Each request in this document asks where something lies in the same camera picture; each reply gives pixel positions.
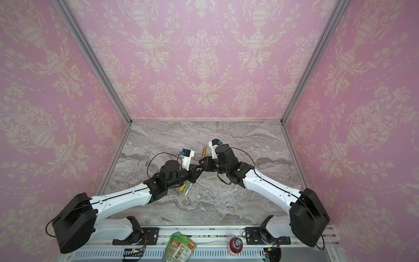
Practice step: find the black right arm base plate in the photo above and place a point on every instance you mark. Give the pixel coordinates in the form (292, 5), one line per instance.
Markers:
(258, 236)

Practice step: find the aluminium corner post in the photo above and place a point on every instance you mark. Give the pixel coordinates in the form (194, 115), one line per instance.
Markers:
(82, 40)
(321, 45)

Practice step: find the aluminium left corner post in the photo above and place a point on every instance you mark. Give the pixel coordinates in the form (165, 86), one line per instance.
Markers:
(82, 40)

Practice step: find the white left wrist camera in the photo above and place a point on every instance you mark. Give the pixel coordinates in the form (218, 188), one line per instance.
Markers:
(186, 155)

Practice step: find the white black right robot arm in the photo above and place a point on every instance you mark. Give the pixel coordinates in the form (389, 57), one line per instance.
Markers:
(306, 217)

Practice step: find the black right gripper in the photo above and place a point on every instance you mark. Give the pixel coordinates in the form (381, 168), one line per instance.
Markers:
(208, 163)

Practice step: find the red emergency stop button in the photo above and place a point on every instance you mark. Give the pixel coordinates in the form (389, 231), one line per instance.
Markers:
(235, 246)

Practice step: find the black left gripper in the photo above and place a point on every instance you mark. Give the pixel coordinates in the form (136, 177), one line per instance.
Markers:
(193, 172)

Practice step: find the orange pen cap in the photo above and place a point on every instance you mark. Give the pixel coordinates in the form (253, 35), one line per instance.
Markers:
(204, 152)

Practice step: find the aluminium front rail frame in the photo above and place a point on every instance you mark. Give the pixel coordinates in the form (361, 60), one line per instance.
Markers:
(211, 246)

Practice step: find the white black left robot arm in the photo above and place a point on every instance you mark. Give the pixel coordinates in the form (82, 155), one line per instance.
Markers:
(86, 219)

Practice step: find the aluminium right corner post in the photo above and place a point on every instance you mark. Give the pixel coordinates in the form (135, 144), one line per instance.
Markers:
(321, 45)

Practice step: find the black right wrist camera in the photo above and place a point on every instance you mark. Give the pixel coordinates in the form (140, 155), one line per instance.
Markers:
(222, 151)

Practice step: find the green snack bag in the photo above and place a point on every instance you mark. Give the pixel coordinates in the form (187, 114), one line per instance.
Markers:
(179, 248)

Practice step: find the white pen yellow tip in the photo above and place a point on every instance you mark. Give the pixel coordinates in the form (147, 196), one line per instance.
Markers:
(187, 189)

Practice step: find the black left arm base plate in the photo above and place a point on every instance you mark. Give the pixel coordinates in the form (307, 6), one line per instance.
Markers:
(147, 236)

